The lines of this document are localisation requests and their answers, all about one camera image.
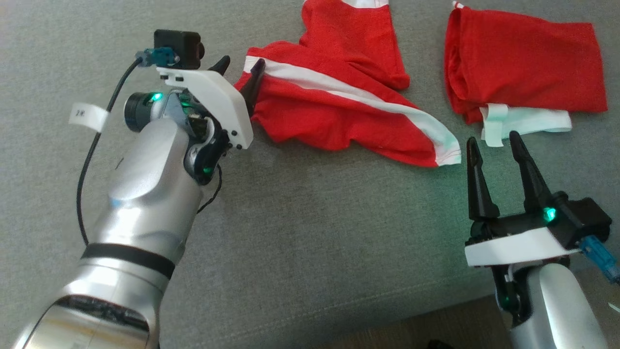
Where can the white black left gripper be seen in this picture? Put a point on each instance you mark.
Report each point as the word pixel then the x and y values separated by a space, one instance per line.
pixel 218 97

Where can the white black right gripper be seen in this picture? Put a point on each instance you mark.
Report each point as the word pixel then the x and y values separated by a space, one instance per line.
pixel 513 245

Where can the red white-striped mesh shorts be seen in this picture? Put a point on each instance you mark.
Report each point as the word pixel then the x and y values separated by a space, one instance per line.
pixel 315 111

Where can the red Bulls 23 jersey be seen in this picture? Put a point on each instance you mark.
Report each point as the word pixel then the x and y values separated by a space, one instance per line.
pixel 523 63

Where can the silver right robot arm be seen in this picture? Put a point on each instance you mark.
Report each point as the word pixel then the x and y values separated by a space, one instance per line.
pixel 552 310

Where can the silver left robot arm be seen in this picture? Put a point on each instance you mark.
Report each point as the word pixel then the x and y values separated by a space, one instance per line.
pixel 140 194

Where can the large grey sofa seat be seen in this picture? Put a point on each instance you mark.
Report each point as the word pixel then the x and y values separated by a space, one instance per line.
pixel 315 232

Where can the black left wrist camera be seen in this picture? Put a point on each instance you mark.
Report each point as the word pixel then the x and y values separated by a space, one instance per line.
pixel 177 46

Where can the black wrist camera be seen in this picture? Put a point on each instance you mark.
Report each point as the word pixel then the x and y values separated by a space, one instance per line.
pixel 177 46
pixel 588 220

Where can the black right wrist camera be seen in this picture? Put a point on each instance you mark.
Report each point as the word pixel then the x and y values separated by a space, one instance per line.
pixel 588 220

